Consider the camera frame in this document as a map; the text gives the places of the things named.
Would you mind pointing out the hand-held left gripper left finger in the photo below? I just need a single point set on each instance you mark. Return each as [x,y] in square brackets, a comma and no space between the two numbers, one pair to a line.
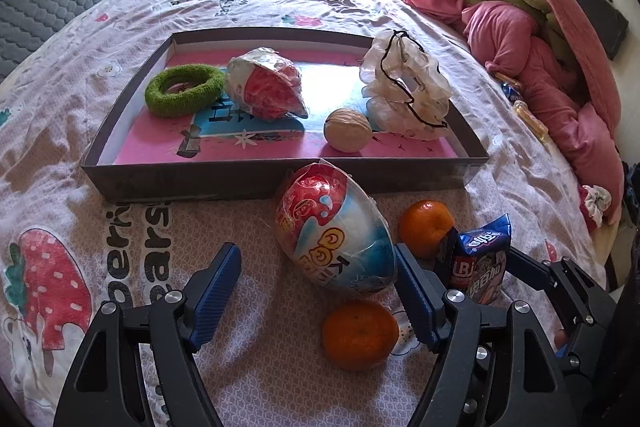
[215,302]

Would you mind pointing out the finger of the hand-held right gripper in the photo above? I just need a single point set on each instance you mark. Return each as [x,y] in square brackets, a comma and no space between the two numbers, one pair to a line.
[446,254]
[527,267]

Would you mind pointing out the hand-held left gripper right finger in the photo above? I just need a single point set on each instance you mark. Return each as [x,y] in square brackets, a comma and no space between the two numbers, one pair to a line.
[412,297]

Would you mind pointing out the dark blue snack packet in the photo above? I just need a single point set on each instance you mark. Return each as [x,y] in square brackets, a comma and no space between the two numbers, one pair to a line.
[480,267]

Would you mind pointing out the blue and red toy egg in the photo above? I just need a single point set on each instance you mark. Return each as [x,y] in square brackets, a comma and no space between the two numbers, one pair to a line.
[340,237]

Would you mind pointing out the grey cardboard box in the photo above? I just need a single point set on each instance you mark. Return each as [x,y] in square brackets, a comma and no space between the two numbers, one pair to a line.
[200,182]

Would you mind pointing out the walnut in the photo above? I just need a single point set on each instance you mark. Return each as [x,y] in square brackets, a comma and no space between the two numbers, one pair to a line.
[348,130]

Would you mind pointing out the orange mandarin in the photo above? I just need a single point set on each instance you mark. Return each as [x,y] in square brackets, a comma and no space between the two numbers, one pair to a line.
[357,334]
[422,227]

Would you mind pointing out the red and white floral scrunchie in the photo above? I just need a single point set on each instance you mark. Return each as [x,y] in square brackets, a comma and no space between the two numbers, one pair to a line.
[595,202]

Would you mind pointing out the beige mattress sheet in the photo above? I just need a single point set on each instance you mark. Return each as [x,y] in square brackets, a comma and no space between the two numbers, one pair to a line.
[555,157]

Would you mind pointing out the long yellow biscuit packet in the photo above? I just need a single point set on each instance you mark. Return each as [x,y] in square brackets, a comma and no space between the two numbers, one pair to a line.
[532,122]

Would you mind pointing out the white sheer black-trimmed scrunchie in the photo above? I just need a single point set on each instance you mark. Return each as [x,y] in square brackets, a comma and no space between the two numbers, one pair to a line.
[430,92]

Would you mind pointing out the small blue snack packet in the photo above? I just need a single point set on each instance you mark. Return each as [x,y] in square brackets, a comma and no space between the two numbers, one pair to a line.
[514,94]

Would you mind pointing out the small yellow snack packet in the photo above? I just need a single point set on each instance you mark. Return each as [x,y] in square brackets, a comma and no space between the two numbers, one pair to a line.
[509,82]

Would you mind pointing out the green fuzzy hair scrunchie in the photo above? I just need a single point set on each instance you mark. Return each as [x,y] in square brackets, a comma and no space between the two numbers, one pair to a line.
[160,102]

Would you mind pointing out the pink duvet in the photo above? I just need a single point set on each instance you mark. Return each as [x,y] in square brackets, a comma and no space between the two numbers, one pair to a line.
[500,32]

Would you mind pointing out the black television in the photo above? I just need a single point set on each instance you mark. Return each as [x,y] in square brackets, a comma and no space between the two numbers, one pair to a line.
[595,14]

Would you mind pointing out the dusty pink quilted pad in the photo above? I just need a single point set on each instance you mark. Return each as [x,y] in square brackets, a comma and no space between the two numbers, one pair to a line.
[555,7]

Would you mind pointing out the lilac printed bed sheet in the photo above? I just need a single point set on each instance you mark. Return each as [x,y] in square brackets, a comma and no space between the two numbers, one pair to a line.
[75,72]

